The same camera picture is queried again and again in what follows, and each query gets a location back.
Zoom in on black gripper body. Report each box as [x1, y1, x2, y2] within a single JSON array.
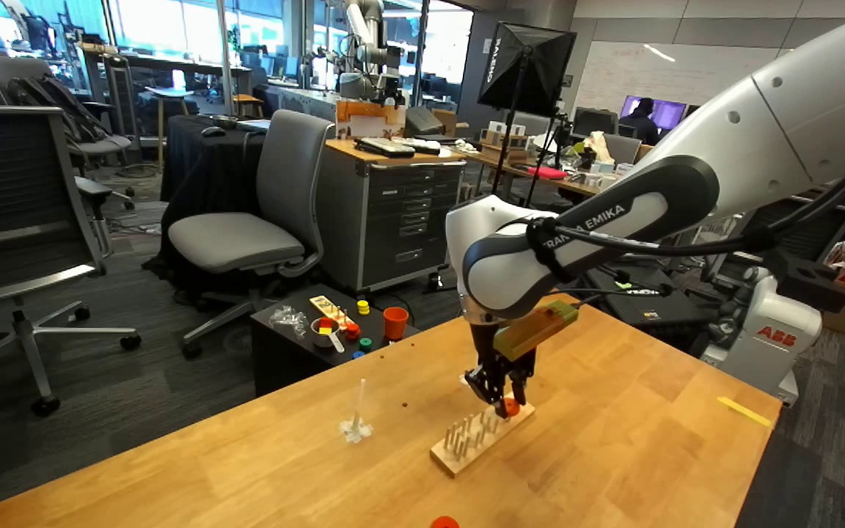
[[472, 327, 536, 387]]

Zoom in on white ABB robot base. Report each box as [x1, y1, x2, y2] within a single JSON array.
[[701, 268, 821, 404]]

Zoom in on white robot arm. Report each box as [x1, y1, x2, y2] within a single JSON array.
[[447, 24, 845, 412]]

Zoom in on wooden peg stand board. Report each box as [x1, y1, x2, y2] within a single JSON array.
[[431, 404, 535, 476]]

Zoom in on clear plastic peg stand left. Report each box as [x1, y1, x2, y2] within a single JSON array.
[[340, 381, 373, 442]]

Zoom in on black softbox light stand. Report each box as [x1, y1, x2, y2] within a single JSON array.
[[478, 21, 574, 197]]

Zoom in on orange cup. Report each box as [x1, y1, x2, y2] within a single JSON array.
[[382, 305, 412, 341]]

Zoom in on grey drawer cabinet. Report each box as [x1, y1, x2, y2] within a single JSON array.
[[316, 142, 466, 293]]

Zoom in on wooden desk with clutter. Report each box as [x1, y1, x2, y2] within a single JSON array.
[[475, 146, 624, 197]]

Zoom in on yellow tape strip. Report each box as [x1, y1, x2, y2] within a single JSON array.
[[717, 397, 772, 428]]

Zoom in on grey office chair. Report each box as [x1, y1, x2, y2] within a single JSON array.
[[167, 108, 331, 359]]

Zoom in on computer monitor purple screen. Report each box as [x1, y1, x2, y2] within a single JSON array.
[[620, 93, 687, 131]]

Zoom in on black mesh office chair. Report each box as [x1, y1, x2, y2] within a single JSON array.
[[0, 107, 140, 416]]

